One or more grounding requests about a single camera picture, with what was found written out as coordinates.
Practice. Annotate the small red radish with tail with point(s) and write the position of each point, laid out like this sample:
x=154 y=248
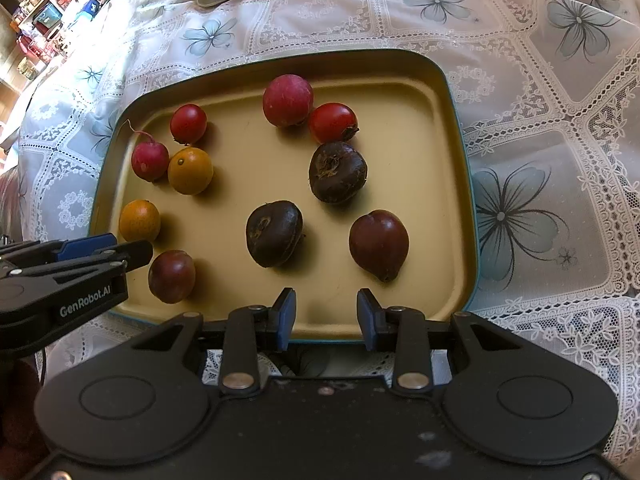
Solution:
x=149 y=161

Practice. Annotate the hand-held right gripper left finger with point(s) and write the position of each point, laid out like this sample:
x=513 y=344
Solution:
x=285 y=320

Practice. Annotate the small orange kumquat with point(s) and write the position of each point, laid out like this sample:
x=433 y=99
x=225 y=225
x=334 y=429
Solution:
x=139 y=220
x=190 y=171

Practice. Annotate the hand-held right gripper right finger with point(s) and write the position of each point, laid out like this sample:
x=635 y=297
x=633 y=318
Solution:
x=367 y=321

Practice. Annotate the dark brown water chestnut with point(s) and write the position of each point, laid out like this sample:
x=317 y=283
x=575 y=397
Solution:
x=274 y=232
x=337 y=172

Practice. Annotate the small dark red plum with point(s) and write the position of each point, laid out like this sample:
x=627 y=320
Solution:
x=171 y=276

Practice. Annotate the white lace floral tablecloth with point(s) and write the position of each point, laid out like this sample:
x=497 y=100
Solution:
x=550 y=110

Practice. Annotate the large red radish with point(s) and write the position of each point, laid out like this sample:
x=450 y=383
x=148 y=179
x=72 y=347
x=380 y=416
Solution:
x=287 y=100

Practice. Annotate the blue packet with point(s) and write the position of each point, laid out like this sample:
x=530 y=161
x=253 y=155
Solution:
x=92 y=6

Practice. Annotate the large dark red plum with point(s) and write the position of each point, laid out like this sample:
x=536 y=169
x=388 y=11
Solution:
x=378 y=245

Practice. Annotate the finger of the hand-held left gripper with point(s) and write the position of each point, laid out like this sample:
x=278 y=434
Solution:
x=90 y=244
x=135 y=255

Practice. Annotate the tan tray with teal rim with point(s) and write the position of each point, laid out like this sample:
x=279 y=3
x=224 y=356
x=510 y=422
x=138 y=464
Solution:
x=240 y=160

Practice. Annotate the cluttered storage shelf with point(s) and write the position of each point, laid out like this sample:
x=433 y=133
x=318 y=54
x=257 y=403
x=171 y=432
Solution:
x=40 y=20

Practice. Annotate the red tomato with calyx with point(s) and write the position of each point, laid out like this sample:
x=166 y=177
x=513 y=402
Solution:
x=332 y=122

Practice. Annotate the small red cherry tomato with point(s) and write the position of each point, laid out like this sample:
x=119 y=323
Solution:
x=188 y=123

